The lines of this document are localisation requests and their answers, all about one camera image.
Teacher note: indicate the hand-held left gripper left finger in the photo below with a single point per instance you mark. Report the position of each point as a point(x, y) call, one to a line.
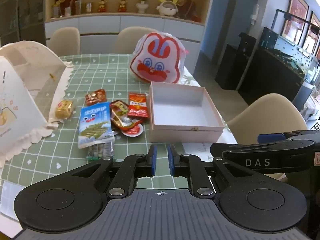
point(152, 161)

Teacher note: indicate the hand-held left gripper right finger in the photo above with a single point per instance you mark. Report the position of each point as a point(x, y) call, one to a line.
point(172, 161)

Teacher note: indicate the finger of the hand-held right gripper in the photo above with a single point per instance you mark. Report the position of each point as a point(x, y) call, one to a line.
point(275, 155)
point(271, 138)

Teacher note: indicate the pink cardboard box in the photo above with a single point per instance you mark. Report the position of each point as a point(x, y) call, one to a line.
point(187, 132)

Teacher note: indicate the red jelly cup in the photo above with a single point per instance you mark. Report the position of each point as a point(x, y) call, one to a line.
point(132, 130)

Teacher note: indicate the red snack packet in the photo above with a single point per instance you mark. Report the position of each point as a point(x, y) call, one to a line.
point(138, 106)

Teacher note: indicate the green clear snack packet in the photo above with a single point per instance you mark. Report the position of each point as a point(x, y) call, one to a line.
point(94, 152)

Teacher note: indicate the red packet with yellow label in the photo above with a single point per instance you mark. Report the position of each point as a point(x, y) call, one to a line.
point(120, 110)

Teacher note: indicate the blue snack packet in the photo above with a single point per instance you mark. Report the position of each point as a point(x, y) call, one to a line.
point(95, 125)

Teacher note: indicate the brown-red snack packet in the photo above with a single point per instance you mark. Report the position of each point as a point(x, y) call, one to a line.
point(96, 97)

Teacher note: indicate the gold snack packet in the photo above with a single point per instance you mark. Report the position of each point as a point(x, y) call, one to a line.
point(64, 108)

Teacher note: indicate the beige chair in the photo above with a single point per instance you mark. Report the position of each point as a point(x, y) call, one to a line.
point(270, 115)
point(127, 38)
point(65, 40)

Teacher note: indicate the black tank stand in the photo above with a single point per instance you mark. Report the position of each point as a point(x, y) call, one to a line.
point(270, 80)

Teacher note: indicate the black cabinet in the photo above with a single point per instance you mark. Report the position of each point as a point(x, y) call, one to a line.
point(230, 67)

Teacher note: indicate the glass fish tank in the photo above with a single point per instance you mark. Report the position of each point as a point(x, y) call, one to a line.
point(287, 47)

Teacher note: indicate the red white rabbit bag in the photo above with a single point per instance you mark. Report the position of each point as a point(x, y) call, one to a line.
point(155, 62)

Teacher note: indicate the green checked tablecloth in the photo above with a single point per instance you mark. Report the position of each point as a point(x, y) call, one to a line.
point(100, 75)

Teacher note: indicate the wooden shelf cabinet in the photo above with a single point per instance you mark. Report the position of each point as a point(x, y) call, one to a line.
point(140, 21)

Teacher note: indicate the white rabbit toy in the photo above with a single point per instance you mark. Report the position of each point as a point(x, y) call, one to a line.
point(167, 8)

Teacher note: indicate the cream mesh food cover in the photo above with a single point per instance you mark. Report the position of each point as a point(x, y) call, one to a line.
point(20, 85)

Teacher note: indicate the white vase with plant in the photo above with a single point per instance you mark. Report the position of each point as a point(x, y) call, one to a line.
point(142, 6)

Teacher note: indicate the brown plush bouquet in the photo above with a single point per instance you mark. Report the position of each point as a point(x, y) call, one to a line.
point(187, 5)

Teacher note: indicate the red gold figurine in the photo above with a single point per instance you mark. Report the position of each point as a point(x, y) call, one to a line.
point(122, 5)
point(101, 6)

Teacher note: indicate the tall glass cup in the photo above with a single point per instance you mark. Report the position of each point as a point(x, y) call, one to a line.
point(78, 8)

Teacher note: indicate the small glass cup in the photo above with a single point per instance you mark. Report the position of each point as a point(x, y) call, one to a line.
point(67, 12)

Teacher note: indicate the dark glass-door cabinet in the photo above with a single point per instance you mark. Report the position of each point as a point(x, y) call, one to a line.
point(25, 12)

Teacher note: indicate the framed wall picture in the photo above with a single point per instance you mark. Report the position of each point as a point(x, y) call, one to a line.
point(296, 10)
point(313, 32)

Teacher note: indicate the white wall device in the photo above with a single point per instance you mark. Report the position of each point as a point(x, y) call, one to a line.
point(253, 16)

